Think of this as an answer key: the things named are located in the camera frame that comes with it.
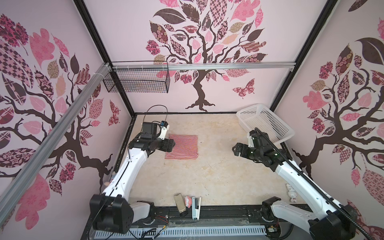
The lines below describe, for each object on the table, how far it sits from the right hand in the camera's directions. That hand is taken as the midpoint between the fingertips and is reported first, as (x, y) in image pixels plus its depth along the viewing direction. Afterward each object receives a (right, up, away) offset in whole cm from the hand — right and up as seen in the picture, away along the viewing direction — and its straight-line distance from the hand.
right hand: (240, 148), depth 80 cm
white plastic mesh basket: (+28, +18, +34) cm, 48 cm away
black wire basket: (-55, +44, +15) cm, 72 cm away
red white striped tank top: (-31, -2, +18) cm, 36 cm away
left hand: (-40, +2, +1) cm, 40 cm away
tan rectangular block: (-32, -27, -5) cm, 43 cm away
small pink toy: (-28, -26, -6) cm, 39 cm away
